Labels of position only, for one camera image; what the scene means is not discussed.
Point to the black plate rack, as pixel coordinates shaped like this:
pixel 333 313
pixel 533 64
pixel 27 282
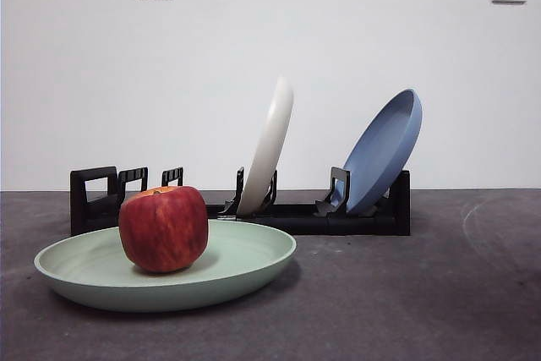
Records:
pixel 359 225

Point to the blue plate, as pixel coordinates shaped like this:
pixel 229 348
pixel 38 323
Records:
pixel 377 158

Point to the green plate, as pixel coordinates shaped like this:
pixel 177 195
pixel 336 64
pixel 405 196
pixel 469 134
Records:
pixel 236 251

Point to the white plate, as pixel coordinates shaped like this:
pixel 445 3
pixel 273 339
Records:
pixel 271 145

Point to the red apple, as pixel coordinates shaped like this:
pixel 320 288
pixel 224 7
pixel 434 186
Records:
pixel 163 230

